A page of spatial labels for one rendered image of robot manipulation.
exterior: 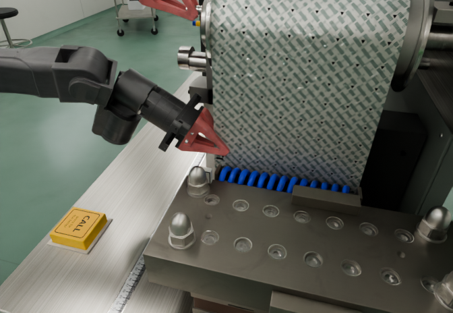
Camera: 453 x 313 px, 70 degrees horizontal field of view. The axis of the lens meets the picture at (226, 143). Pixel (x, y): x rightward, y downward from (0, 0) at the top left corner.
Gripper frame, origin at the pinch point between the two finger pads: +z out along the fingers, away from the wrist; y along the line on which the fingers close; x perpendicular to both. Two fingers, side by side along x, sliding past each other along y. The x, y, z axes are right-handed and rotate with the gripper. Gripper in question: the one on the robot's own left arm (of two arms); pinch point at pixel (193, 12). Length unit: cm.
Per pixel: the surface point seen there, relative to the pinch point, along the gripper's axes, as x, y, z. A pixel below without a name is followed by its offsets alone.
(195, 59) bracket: -7.2, -2.9, 4.6
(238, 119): -5.2, 5.5, 15.4
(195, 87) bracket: -10.7, -1.8, 7.5
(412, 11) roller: 20.1, 3.2, 20.1
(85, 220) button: -37.4, 14.9, 8.2
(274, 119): -1.1, 5.5, 18.9
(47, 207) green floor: -173, -54, -7
